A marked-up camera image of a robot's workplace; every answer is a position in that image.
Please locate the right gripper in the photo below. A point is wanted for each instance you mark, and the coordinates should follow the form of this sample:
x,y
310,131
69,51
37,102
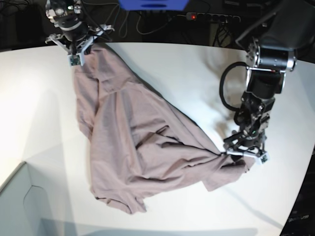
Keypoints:
x,y
78,40

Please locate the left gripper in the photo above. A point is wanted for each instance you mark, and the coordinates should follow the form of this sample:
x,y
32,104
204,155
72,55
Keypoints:
x,y
244,145

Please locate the mauve t-shirt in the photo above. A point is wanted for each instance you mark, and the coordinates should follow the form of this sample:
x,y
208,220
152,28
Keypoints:
x,y
141,145

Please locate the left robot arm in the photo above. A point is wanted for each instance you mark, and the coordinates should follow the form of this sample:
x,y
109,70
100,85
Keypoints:
x,y
269,58

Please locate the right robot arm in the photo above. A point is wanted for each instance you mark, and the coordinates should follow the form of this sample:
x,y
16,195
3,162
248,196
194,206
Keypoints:
x,y
69,14

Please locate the blue plastic bin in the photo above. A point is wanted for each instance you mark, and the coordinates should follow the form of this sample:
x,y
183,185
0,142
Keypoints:
x,y
139,5

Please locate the black power strip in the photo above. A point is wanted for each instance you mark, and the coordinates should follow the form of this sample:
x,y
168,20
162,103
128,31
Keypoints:
x,y
213,18

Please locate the white cardboard box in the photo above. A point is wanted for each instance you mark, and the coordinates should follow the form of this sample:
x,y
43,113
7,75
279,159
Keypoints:
x,y
35,203

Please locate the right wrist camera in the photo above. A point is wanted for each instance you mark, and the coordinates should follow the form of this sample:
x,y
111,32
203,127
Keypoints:
x,y
75,60

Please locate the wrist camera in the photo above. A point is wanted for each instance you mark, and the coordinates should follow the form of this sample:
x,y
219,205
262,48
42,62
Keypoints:
x,y
75,60
263,158

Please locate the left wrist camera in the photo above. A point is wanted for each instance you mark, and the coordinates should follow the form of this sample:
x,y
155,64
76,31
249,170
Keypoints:
x,y
263,158

